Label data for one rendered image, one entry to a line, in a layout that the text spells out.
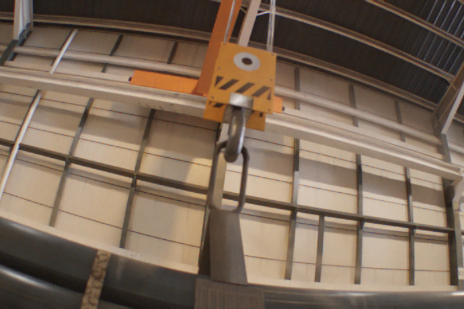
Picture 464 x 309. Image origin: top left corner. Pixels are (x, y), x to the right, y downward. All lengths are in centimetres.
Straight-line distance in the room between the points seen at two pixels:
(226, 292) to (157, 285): 15
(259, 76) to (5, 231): 102
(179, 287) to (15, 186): 734
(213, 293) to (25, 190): 725
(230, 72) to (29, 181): 689
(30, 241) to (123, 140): 729
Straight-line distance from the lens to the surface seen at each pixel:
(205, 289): 86
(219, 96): 135
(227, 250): 101
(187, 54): 974
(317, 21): 954
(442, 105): 1161
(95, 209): 748
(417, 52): 1060
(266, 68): 148
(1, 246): 95
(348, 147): 836
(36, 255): 91
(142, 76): 812
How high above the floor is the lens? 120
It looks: 32 degrees up
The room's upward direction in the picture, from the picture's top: 7 degrees clockwise
